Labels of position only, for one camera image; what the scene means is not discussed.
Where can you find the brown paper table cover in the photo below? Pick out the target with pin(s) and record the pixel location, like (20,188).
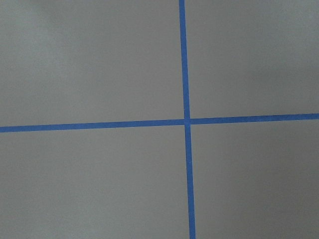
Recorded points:
(159,119)

